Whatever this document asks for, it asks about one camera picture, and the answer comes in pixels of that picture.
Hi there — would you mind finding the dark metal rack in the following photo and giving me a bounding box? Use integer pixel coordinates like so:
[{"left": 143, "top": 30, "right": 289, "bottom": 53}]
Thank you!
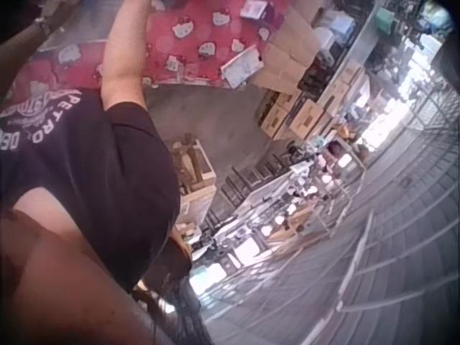
[{"left": 219, "top": 153, "right": 287, "bottom": 211}]

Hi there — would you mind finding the wooden crate with goods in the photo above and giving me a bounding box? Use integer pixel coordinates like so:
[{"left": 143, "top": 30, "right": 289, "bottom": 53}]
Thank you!
[{"left": 170, "top": 132, "right": 219, "bottom": 195}]

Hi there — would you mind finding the cluttered display table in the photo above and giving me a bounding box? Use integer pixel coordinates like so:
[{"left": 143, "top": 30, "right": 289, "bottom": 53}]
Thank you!
[{"left": 186, "top": 138, "right": 368, "bottom": 262}]

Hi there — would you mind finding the stack of brown cartons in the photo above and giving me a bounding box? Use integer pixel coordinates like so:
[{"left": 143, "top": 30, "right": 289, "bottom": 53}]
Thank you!
[{"left": 256, "top": 60, "right": 372, "bottom": 142}]

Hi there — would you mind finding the white plastic-wrapped paper packet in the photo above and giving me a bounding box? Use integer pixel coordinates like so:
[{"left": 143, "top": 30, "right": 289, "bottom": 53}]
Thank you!
[{"left": 219, "top": 45, "right": 266, "bottom": 90}]

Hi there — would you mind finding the red cartoon print tablecloth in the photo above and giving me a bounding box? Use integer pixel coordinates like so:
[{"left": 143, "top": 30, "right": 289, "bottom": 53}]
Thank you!
[{"left": 6, "top": 0, "right": 285, "bottom": 107}]

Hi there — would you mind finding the open brown cardboard box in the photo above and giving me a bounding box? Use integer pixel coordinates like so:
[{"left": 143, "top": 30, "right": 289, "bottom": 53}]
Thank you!
[{"left": 250, "top": 9, "right": 323, "bottom": 96}]

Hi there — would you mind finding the white booklet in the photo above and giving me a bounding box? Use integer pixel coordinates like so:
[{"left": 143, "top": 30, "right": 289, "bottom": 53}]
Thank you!
[{"left": 239, "top": 0, "right": 270, "bottom": 21}]

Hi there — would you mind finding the metal bar gate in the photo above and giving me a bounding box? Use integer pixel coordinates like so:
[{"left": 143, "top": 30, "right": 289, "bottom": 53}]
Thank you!
[{"left": 201, "top": 89, "right": 460, "bottom": 345}]

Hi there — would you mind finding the stack of white plastic containers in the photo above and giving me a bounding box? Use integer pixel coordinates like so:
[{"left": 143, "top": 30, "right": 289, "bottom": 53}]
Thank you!
[{"left": 314, "top": 9, "right": 357, "bottom": 63}]

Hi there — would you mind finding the cluttered goods shelf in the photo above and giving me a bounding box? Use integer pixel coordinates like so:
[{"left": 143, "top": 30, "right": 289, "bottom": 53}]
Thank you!
[{"left": 372, "top": 0, "right": 454, "bottom": 78}]

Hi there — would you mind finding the silver wrist watch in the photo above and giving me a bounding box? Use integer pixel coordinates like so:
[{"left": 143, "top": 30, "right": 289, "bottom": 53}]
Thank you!
[{"left": 33, "top": 14, "right": 52, "bottom": 37}]

